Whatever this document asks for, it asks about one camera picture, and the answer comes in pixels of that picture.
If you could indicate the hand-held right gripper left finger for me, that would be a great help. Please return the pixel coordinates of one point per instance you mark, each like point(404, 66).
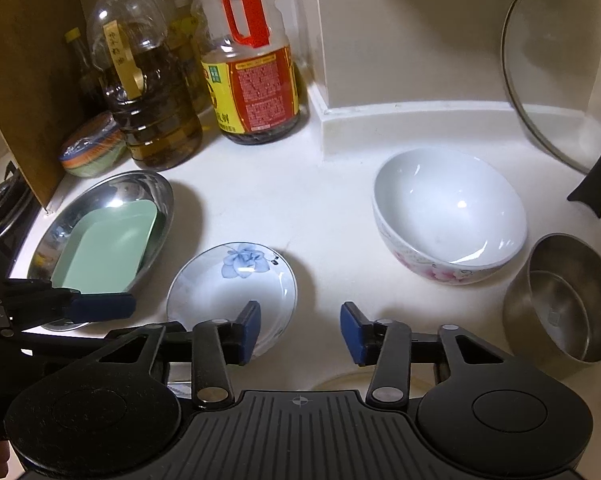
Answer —
point(249, 332)

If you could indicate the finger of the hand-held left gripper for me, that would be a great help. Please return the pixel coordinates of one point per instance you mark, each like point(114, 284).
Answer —
point(55, 342)
point(103, 306)

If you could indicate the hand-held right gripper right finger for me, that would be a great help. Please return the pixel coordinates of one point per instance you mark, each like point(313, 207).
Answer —
point(353, 332)

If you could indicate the small blue-flower white plate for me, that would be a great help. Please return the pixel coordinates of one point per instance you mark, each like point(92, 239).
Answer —
point(230, 285)

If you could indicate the green rectangular plate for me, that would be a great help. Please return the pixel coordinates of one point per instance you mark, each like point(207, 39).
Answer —
point(105, 245)

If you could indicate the white bowl with pink flowers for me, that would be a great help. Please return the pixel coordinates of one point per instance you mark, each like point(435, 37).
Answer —
point(445, 210)

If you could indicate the large stainless steel bowl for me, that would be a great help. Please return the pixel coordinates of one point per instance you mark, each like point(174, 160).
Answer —
point(522, 305)

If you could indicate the small stainless steel bowl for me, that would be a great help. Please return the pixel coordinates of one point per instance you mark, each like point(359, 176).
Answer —
point(562, 310)

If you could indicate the black gas stove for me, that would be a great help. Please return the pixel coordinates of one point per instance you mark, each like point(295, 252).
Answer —
point(0, 210)

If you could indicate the plastic-wrapped colourful bowl stack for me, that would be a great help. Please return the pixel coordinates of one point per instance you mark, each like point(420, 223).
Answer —
point(90, 150)

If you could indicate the large clear cooking oil bottle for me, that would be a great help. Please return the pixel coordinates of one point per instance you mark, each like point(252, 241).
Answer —
point(150, 110)

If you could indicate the brown wooden board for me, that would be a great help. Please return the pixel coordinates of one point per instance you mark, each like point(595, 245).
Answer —
point(25, 60)

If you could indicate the back oil bottles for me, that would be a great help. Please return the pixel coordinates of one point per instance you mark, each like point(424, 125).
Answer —
point(188, 50)

